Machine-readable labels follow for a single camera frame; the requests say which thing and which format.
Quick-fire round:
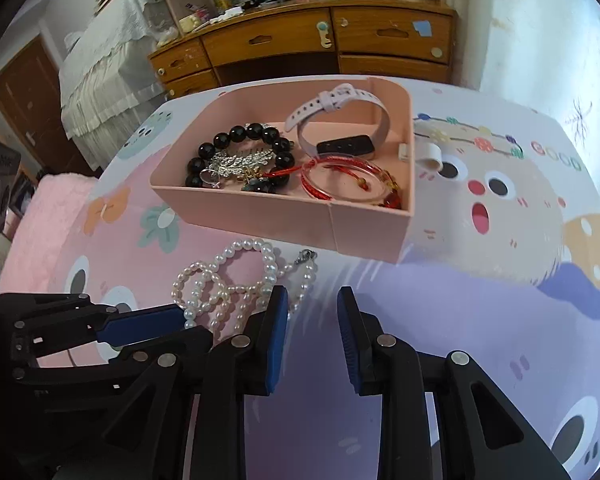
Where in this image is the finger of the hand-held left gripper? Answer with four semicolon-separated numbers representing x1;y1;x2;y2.
12;296;190;356
12;327;215;386

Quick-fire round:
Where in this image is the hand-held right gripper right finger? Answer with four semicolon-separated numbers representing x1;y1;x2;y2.
336;286;573;480

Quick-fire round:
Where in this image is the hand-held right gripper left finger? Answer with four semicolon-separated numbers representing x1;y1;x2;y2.
55;285;289;480

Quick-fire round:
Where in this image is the white pearl necklace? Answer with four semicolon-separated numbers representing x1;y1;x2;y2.
171;237;318;341

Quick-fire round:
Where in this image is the pink storage box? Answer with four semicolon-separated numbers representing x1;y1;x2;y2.
149;76;417;264

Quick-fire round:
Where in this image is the red string bracelet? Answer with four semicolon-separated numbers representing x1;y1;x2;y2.
265;155;406;210

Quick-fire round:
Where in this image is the metallic leaf brooch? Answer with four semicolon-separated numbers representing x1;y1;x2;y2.
200;147;276;191

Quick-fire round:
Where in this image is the black bead bracelet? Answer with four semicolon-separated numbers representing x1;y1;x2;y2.
184;122;297;196

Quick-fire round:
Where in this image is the white strap watch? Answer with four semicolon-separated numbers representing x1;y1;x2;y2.
284;82;392;157

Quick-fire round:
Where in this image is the cartoon printed tablecloth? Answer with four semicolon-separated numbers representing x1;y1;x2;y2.
0;77;600;480

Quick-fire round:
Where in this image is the pink quilted blanket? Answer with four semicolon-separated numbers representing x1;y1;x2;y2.
0;172;101;296

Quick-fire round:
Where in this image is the white lace cover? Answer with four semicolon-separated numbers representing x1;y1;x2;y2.
59;0;181;173

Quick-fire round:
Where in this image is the brown wooden door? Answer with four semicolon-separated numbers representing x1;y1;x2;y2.
0;35;93;178

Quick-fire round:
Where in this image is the wooden desk with drawers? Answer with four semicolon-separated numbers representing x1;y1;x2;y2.
146;0;458;101

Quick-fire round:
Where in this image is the white floral curtain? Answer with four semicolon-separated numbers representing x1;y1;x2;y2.
430;0;600;131

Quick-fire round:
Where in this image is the colourful flower bead bracelet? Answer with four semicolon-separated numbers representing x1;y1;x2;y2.
413;116;526;161

